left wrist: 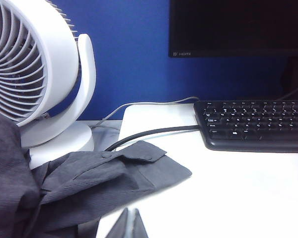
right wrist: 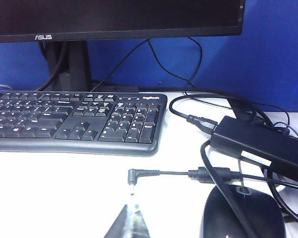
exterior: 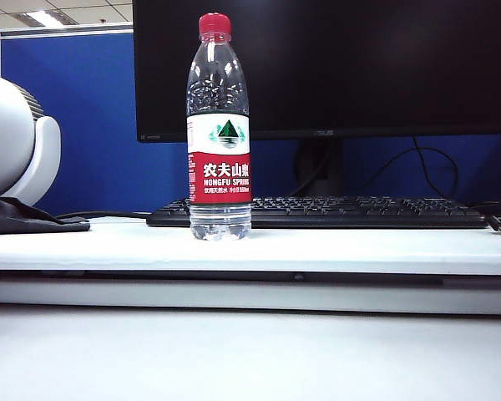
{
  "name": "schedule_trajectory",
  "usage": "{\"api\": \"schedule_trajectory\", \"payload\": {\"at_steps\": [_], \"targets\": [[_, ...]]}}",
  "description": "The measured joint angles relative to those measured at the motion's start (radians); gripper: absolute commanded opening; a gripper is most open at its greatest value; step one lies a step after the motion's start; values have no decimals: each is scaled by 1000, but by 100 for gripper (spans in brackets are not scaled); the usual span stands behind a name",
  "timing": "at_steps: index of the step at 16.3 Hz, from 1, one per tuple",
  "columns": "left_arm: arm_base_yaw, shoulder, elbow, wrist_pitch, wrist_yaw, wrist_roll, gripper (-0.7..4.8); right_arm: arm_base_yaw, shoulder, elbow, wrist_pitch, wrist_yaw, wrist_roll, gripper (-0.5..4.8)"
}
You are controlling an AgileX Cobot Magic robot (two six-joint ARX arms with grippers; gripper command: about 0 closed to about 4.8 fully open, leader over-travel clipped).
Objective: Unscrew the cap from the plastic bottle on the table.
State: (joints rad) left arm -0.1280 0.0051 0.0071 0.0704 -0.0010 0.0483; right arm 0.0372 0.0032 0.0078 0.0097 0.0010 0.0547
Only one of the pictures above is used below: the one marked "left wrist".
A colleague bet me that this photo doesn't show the dark grey cloth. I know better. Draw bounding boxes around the dark grey cloth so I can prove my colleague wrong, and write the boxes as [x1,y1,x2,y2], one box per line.
[0,109,192,238]

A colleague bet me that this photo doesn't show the thin black monitor cable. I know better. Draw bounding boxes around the thin black monitor cable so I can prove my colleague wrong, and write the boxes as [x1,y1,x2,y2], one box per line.
[275,81,298,101]

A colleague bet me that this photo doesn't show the blue office partition panel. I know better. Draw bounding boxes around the blue office partition panel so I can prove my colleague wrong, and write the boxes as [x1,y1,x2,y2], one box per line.
[47,0,289,122]

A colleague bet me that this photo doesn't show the thin grey fan cable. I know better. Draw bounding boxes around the thin grey fan cable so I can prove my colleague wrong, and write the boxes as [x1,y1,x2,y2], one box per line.
[90,96,199,129]

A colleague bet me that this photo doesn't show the black computer keyboard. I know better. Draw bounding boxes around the black computer keyboard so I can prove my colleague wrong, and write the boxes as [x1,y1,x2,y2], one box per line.
[193,100,298,153]

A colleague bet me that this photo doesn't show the white desk fan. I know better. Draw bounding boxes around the white desk fan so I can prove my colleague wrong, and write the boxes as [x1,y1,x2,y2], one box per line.
[0,0,97,171]

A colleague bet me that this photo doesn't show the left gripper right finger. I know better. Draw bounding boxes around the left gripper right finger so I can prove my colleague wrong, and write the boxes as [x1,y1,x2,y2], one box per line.
[133,208,149,238]

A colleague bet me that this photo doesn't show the black computer monitor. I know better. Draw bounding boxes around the black computer monitor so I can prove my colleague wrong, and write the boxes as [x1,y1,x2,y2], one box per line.
[168,0,298,101]

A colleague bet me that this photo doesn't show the white raised desk board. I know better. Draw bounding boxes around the white raised desk board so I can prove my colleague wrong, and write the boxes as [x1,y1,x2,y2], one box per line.
[96,103,298,238]

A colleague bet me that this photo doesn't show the thick black keyboard cable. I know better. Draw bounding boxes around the thick black keyboard cable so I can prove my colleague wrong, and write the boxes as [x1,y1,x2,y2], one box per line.
[105,125,201,152]

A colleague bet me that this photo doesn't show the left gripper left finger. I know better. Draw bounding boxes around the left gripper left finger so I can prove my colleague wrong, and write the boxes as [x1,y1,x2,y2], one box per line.
[105,207,130,238]

